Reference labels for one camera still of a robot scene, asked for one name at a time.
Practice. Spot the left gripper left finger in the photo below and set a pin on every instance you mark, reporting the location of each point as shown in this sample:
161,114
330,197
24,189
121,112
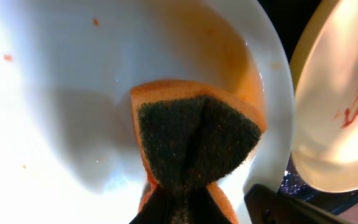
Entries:
159,209

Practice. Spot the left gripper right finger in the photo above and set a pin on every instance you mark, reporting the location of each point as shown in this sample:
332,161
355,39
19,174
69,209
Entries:
204,209

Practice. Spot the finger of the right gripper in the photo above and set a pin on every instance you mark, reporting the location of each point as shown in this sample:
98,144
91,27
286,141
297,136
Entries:
268,207

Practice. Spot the orange green scrub sponge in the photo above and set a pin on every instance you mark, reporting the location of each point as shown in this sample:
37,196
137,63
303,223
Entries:
190,135

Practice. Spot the mint plate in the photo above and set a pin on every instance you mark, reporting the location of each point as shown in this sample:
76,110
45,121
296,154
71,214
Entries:
68,152

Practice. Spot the yellow plate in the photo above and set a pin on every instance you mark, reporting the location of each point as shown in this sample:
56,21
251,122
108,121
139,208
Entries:
324,66

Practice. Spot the round black tray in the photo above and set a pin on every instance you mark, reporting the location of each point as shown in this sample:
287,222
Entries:
289,18

